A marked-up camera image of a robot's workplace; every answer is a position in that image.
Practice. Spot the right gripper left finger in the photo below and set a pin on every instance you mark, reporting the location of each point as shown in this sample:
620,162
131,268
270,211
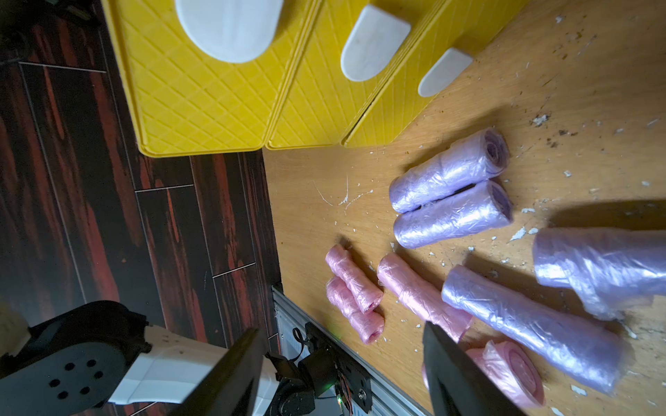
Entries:
231,387

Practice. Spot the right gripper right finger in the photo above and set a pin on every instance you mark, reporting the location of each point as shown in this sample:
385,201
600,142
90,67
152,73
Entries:
455,383

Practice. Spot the yellow top drawer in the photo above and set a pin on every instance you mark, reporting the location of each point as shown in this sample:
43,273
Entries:
183,102

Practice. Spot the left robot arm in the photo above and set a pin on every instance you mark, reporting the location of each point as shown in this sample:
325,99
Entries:
97,354

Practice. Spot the yellow drawer cabinet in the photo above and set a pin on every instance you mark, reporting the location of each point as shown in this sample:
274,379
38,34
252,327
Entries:
368,68

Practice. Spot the pink roll lower centre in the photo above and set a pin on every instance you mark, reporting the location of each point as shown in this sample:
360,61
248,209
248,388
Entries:
509,368

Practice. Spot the pink roll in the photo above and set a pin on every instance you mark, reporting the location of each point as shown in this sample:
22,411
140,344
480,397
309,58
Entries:
369,325
509,368
421,297
367,295

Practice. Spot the pink roll far left lower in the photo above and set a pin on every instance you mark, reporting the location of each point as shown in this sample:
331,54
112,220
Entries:
369,325

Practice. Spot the pink roll far left upper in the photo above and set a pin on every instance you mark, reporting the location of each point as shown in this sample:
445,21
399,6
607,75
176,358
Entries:
367,295

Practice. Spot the purple roll lower centre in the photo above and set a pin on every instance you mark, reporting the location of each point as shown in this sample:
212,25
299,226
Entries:
586,352

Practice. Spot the purple roll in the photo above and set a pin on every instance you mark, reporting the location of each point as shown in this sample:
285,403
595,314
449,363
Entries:
586,352
611,270
481,156
481,208

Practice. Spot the purple roll upper front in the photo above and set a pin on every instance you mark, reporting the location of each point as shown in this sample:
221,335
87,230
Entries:
481,208

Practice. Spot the purple roll middle right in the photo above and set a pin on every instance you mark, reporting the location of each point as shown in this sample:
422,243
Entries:
611,270

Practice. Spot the purple roll upper back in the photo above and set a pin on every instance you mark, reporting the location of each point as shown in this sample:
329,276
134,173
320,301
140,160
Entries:
481,156

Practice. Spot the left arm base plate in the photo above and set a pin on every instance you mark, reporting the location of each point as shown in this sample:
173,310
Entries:
320,366

